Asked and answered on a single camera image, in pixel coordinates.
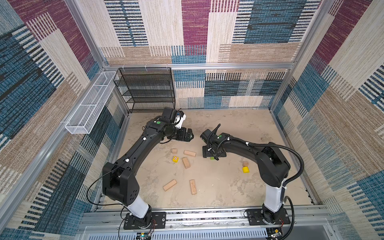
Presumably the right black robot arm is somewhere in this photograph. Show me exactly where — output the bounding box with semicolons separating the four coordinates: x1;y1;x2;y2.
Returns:
200;130;291;224

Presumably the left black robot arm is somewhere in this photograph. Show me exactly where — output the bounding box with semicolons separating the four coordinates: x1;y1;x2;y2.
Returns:
102;107;194;228

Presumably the wood block upper flat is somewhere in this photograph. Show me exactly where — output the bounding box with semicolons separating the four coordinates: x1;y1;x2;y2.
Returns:
184;150;197;157

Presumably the wood block centre angled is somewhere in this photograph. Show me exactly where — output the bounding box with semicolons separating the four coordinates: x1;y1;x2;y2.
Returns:
182;157;191;169

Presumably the yellow cylinder block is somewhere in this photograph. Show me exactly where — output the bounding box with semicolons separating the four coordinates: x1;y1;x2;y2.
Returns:
242;167;250;173

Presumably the wood block lower middle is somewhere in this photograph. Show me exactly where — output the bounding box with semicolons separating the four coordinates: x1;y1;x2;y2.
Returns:
190;180;198;195

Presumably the wood block lower left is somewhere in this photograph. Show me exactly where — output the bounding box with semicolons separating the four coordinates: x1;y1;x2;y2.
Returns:
163;179;177;192

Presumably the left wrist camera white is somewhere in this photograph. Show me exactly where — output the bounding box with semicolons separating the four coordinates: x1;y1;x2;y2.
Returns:
173;110;186;129

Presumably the black wire shelf rack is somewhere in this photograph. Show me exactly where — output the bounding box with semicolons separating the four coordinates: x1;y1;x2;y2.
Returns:
114;68;176;113

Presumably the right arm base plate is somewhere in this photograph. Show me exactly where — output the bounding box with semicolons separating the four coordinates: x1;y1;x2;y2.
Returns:
244;207;291;226

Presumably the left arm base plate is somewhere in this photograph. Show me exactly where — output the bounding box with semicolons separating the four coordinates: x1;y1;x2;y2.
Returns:
123;212;167;230

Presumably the white wire mesh basket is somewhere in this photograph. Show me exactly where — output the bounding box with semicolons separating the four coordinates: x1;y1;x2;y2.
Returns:
65;72;116;135

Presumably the aluminium mounting rail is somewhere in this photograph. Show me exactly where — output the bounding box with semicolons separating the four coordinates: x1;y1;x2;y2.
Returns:
75;205;342;240

